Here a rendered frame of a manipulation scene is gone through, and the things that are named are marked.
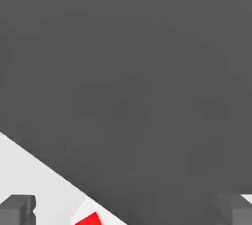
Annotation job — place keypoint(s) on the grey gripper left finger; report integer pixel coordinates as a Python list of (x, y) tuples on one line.
[(16, 210)]

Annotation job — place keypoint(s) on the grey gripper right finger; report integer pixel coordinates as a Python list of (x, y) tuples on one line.
[(239, 212)]

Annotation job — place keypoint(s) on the small red cube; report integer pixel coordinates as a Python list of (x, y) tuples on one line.
[(90, 220)]

